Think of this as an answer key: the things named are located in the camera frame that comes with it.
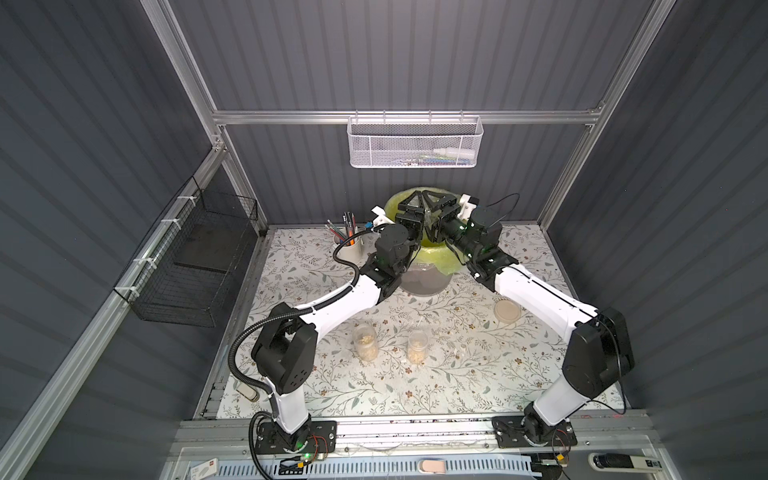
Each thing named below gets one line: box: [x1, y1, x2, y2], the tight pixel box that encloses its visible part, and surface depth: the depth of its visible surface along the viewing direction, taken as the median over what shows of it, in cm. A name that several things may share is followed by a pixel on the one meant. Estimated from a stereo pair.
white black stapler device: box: [588, 453, 663, 472], surface depth 68 cm
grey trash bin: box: [400, 263, 452, 295], surface depth 98 cm
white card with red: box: [190, 457, 218, 480], surface depth 70 cm
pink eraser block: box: [419, 460, 446, 474], surface depth 69 cm
